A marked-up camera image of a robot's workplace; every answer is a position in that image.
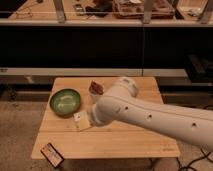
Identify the black cable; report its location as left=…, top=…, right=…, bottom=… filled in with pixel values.
left=176, top=148, right=213, bottom=171

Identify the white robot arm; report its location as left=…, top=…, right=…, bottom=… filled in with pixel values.
left=74, top=77, right=213, bottom=152

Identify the dark object on shelf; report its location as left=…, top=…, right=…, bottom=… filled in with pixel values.
left=85, top=2, right=112, bottom=17

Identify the tray with items on shelf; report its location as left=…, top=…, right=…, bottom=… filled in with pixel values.
left=113, top=0, right=175, bottom=19

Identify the green bowl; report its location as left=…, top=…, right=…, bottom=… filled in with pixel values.
left=49, top=89, right=81, bottom=117

